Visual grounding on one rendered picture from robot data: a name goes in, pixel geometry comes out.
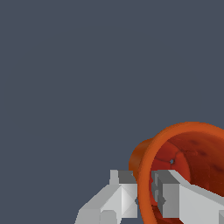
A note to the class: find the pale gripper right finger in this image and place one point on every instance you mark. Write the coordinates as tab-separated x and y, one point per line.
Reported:
189	204

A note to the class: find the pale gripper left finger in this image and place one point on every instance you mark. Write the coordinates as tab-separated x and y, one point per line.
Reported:
116	201

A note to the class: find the terracotta orange flower pot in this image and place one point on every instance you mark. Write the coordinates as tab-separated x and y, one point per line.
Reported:
201	151

